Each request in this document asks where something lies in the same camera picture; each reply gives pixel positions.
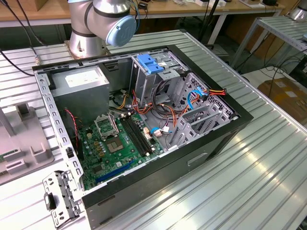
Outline black PC case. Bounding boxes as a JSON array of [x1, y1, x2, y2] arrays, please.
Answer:
[[32, 44, 254, 230]]

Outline blue wire white connector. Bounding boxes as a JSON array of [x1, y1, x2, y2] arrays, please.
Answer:
[[150, 126, 172, 138]]

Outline large cardboard box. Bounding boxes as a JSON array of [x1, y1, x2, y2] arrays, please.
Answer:
[[258, 76, 307, 120]]

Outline blue expansion slot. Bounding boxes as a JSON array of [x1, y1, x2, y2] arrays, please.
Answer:
[[95, 159, 135, 184]]

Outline black RAM slot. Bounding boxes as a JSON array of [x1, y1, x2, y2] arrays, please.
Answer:
[[129, 114, 155, 154], [126, 115, 153, 155], [120, 116, 147, 158], [123, 115, 150, 157]]

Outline grey optical drive cage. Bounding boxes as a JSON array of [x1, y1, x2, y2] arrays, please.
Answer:
[[130, 51, 190, 107]]

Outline green circuit card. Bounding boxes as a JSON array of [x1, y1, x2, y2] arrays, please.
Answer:
[[0, 149, 19, 163]]

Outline grey power supply box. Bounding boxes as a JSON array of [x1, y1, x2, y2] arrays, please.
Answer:
[[50, 66, 111, 125]]

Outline grey disk bay cage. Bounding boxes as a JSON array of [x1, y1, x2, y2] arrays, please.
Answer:
[[167, 71, 240, 150]]

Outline brown mounting plate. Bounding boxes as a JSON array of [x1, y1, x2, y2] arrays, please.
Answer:
[[64, 40, 110, 60]]

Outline grey parts rack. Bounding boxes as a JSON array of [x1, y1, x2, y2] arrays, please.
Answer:
[[0, 102, 57, 186]]

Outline CPU socket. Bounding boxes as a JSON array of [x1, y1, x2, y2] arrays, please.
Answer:
[[105, 136, 126, 154]]

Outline wooden desk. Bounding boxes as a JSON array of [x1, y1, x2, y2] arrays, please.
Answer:
[[0, 0, 286, 28]]

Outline metal slot bracket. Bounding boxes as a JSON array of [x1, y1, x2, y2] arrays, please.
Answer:
[[42, 169, 84, 228]]

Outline blue SATA wire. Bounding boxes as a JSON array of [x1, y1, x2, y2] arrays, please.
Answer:
[[186, 87, 209, 113]]

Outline green motherboard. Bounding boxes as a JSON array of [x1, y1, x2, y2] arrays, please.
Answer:
[[78, 112, 165, 191]]

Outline red black twisted wire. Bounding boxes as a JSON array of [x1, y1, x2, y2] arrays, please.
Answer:
[[64, 108, 80, 150]]

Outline metal socket cover frame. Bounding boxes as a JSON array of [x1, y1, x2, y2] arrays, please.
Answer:
[[94, 114, 120, 141]]

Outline blue drive latch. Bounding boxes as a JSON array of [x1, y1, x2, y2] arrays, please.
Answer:
[[137, 54, 164, 75]]

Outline yellow black wire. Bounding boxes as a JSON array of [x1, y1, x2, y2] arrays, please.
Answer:
[[112, 89, 128, 111]]

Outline orange black wire bundle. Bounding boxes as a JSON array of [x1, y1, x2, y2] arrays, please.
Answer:
[[153, 103, 183, 135], [131, 89, 154, 116]]

